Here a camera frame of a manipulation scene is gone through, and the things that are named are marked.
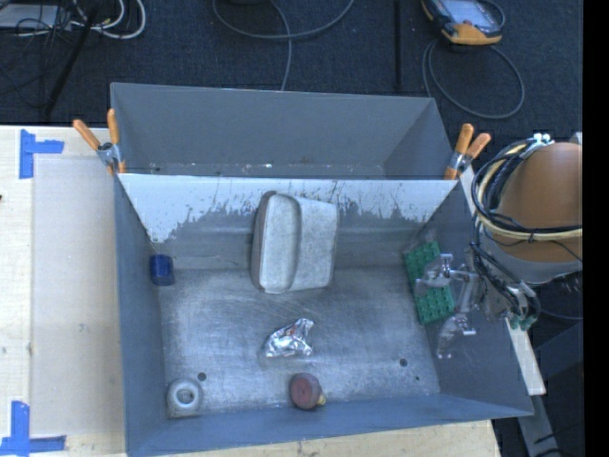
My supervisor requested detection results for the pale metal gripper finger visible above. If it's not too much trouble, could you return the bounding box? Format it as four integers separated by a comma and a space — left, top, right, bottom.
414, 253, 471, 296
435, 315, 478, 360

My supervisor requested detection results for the green studded flat block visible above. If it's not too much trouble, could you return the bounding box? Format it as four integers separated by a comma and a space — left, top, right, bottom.
403, 240, 458, 326

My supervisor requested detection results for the grey metal bin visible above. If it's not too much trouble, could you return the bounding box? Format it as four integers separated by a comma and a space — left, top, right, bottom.
108, 82, 535, 457

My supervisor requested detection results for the pale grey rounded box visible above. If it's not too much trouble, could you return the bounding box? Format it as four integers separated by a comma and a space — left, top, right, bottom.
249, 189, 340, 296

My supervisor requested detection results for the red-brown disc with yellow knob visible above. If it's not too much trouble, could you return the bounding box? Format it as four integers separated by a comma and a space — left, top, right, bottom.
288, 372, 328, 411

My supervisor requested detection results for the crumpled silver foil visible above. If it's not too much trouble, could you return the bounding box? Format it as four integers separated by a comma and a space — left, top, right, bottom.
260, 317, 317, 359

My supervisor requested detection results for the small blue cylinder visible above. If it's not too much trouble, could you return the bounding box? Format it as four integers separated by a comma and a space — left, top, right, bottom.
148, 253, 176, 287

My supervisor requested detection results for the white ring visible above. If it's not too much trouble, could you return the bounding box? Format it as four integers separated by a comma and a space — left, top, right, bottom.
166, 378, 206, 419

